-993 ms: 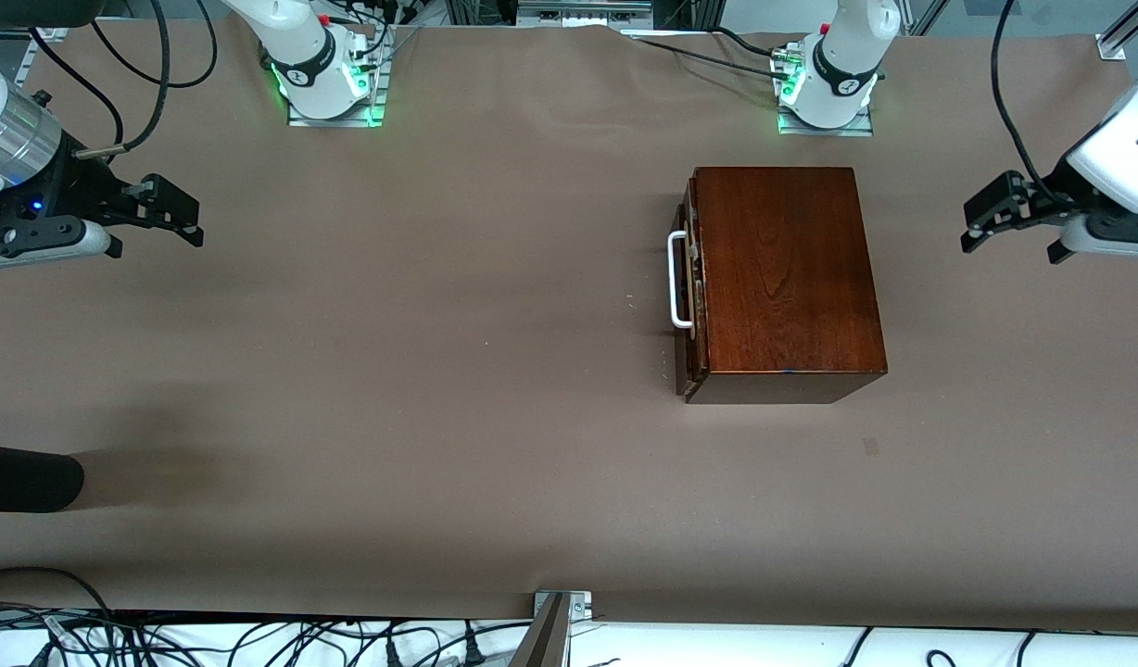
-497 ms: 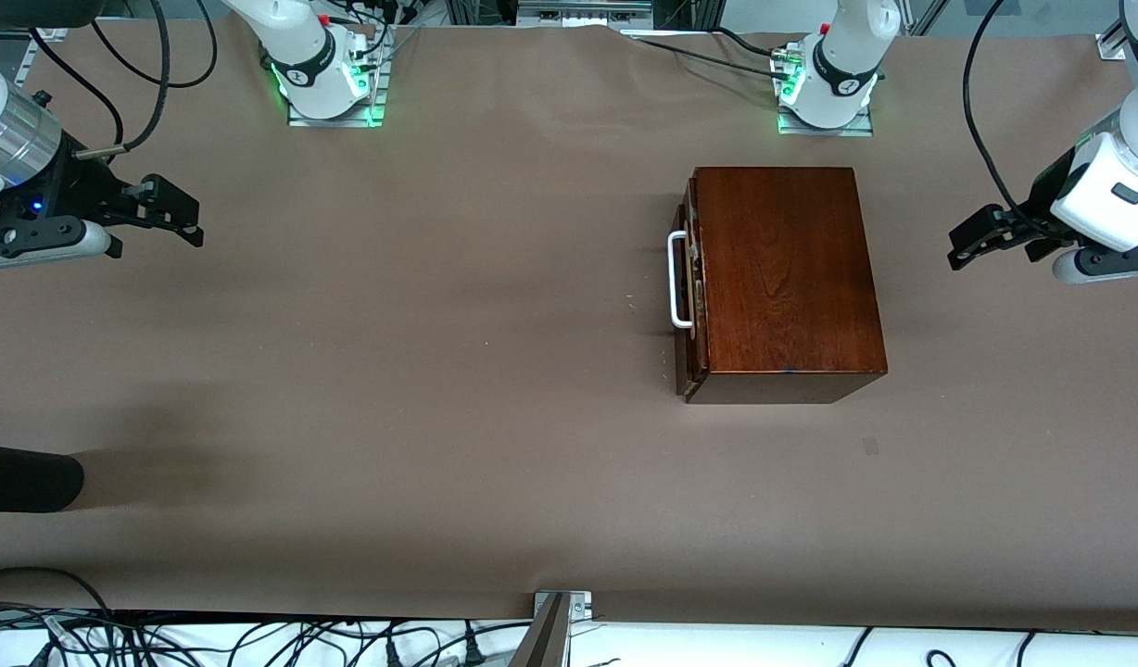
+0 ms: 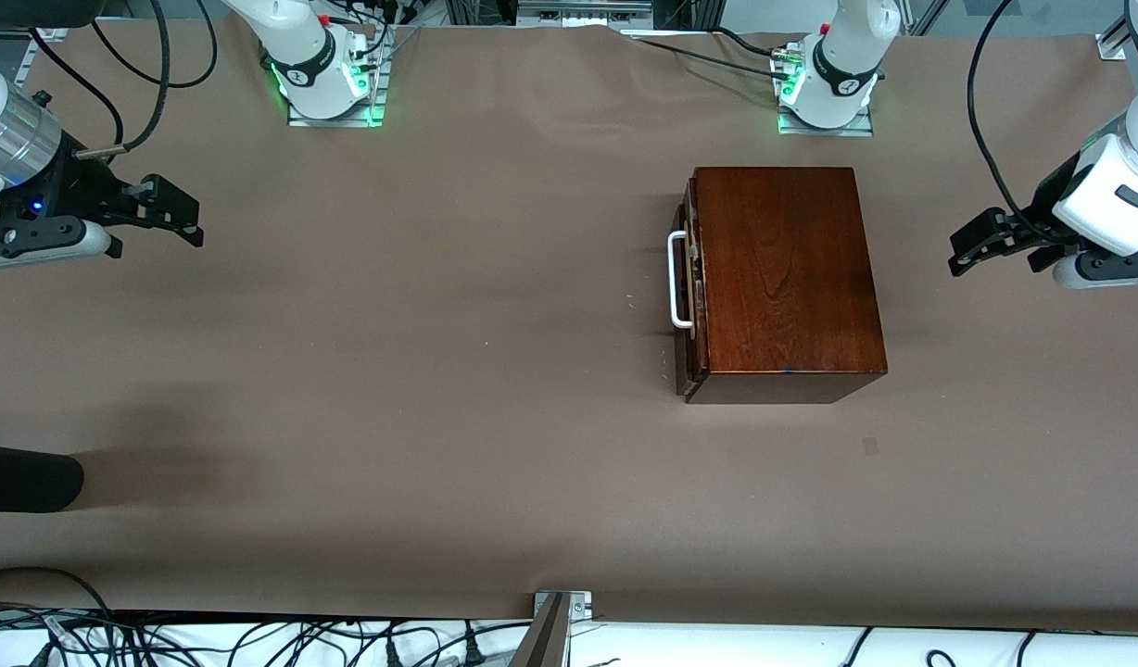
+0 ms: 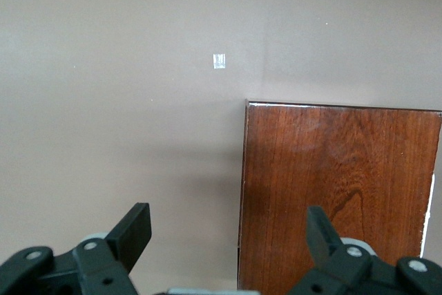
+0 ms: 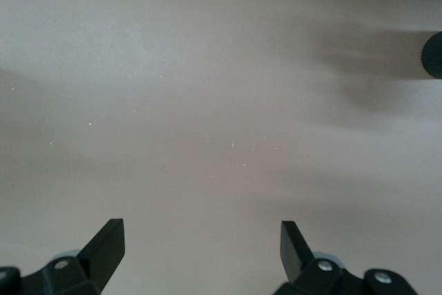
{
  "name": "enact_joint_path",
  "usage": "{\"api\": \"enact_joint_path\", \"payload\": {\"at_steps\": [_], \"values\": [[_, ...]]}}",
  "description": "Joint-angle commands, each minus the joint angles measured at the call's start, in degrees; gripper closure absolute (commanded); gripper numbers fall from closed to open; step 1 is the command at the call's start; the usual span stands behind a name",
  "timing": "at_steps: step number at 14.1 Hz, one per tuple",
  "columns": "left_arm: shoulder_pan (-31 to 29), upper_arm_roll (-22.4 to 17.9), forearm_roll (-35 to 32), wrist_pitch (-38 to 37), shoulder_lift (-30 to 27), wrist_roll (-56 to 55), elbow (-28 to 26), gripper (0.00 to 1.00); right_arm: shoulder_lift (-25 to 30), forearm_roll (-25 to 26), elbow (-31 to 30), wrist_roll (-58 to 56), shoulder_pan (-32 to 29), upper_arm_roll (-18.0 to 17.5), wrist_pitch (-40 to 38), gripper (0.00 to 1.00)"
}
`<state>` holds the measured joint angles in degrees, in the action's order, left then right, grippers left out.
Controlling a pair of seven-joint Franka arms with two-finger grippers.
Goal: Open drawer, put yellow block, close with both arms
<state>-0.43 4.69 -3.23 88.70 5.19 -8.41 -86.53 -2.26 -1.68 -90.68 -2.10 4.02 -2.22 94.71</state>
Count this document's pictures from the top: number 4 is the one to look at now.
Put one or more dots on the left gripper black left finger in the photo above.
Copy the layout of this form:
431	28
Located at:
103	267

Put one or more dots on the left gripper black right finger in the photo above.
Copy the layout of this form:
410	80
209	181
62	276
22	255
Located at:
345	271

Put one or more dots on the dark brown wooden cabinet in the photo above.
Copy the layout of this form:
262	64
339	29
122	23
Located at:
328	177

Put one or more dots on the brown table cover sheet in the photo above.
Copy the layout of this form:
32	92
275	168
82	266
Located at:
103	67

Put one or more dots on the small clear tape piece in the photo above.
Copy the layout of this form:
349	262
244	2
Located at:
219	61

